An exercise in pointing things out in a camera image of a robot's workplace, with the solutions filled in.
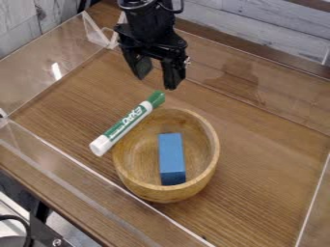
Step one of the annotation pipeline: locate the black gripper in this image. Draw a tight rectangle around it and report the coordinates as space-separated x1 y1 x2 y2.
115 5 189 90

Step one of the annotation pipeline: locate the green Expo marker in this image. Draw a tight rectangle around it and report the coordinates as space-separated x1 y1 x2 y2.
90 91 166 156

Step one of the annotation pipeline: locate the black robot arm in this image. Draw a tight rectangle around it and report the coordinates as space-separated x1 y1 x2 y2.
114 0 190 90

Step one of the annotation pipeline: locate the brown wooden bowl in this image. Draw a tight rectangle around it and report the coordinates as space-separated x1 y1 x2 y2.
113 108 221 204

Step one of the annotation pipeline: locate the blue rectangular block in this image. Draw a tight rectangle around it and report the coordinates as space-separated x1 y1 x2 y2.
159 133 186 186

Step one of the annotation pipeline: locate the black metal stand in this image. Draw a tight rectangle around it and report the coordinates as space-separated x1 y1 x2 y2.
24 199 90 247

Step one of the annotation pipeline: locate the clear acrylic corner bracket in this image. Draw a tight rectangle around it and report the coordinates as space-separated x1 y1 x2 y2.
82 12 119 50

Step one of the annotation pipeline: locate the black cable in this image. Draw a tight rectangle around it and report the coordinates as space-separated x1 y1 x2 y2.
0 214 34 247

